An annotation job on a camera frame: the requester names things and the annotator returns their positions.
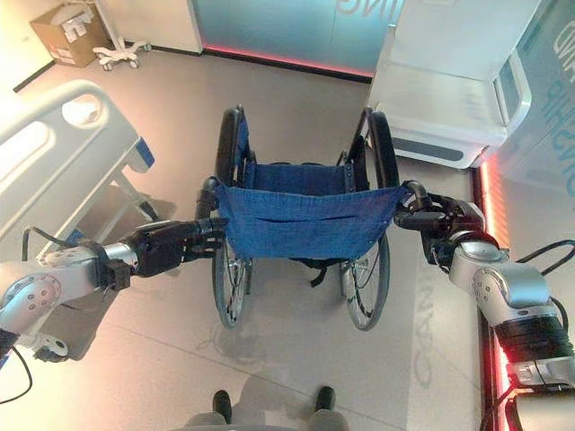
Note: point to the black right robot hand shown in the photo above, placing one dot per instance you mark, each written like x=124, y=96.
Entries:
x=442, y=217

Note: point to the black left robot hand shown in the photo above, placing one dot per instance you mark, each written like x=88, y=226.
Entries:
x=161, y=247

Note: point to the blue fabric wheelchair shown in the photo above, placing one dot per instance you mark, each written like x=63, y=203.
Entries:
x=301, y=215

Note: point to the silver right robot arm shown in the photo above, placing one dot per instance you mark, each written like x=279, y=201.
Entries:
x=516, y=305

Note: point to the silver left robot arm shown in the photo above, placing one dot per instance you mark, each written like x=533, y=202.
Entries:
x=54, y=287

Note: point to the white hospital bed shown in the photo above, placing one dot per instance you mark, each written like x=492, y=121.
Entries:
x=58, y=157

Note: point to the white medical cabinet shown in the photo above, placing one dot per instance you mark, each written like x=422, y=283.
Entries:
x=442, y=90

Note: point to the robot left leg and foot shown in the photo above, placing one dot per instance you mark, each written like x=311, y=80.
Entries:
x=213, y=410

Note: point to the robot leg and foot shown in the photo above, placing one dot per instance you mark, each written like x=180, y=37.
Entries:
x=324, y=408
x=213, y=410

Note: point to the white wheeled stand base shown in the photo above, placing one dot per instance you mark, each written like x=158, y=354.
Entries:
x=120, y=53

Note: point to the robot right leg and foot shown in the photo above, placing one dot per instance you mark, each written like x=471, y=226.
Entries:
x=324, y=408

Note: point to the brown cardboard box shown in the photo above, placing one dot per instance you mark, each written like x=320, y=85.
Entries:
x=67, y=33

